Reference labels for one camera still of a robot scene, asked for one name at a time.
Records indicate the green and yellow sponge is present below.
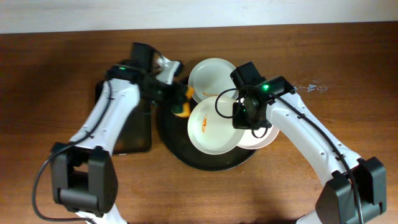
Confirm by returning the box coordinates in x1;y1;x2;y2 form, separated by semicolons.
170;84;195;118

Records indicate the white plate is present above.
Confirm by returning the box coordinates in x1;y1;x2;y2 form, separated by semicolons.
187;96;244;155

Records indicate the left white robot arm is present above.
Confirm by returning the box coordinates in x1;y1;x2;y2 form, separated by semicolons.
48;60;193;223

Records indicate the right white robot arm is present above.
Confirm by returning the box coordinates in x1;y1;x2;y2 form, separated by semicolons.
232;77;386;223

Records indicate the round black tray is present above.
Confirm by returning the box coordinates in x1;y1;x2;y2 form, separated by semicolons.
156;106;255;171

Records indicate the black rectangular tray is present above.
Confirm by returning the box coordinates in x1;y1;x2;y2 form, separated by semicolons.
91;79;152;155

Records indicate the pale pink plate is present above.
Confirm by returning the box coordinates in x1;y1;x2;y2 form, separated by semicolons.
237;126;280;150

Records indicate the pale green plate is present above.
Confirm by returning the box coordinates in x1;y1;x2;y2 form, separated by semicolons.
188;58;236;103

